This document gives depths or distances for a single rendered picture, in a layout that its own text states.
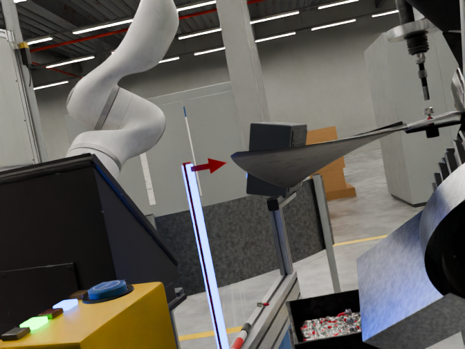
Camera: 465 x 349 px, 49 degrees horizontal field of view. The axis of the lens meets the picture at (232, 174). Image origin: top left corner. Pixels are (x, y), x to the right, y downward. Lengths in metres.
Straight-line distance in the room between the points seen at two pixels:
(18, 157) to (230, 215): 1.08
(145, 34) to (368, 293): 0.75
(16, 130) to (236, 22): 2.88
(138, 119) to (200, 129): 5.54
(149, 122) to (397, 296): 0.73
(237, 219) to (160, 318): 1.95
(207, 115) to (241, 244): 4.33
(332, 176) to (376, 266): 8.07
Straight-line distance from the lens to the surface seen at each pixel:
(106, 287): 0.56
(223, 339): 0.82
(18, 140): 2.72
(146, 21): 1.19
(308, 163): 0.77
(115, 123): 1.20
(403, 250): 0.69
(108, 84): 1.20
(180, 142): 6.77
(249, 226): 2.53
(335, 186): 8.81
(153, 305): 0.55
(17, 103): 2.78
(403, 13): 0.71
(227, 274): 2.50
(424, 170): 6.87
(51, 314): 0.53
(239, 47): 5.02
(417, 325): 0.67
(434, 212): 0.53
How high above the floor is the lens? 1.20
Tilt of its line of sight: 3 degrees down
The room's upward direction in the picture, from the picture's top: 11 degrees counter-clockwise
